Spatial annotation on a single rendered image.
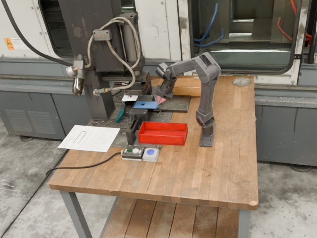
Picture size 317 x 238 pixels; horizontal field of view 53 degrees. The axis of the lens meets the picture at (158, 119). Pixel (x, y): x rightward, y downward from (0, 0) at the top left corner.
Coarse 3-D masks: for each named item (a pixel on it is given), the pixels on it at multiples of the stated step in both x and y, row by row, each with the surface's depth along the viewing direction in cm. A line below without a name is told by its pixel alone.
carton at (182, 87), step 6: (180, 78) 211; (186, 78) 210; (192, 78) 209; (198, 78) 208; (180, 84) 213; (186, 84) 212; (192, 84) 211; (198, 84) 210; (174, 90) 204; (180, 90) 203; (186, 90) 202; (192, 90) 201; (198, 90) 200; (192, 96) 203; (198, 96) 202
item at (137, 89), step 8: (112, 72) 183; (120, 72) 182; (128, 72) 181; (136, 72) 174; (144, 72) 177; (104, 80) 179; (112, 80) 178; (120, 80) 176; (128, 80) 175; (136, 80) 174; (144, 80) 173; (128, 88) 172; (136, 88) 171; (144, 88) 174; (128, 96) 176
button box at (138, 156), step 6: (126, 150) 162; (138, 150) 162; (144, 150) 163; (126, 156) 160; (132, 156) 159; (138, 156) 158; (102, 162) 161; (54, 168) 162; (60, 168) 161; (66, 168) 160; (72, 168) 160; (78, 168) 159
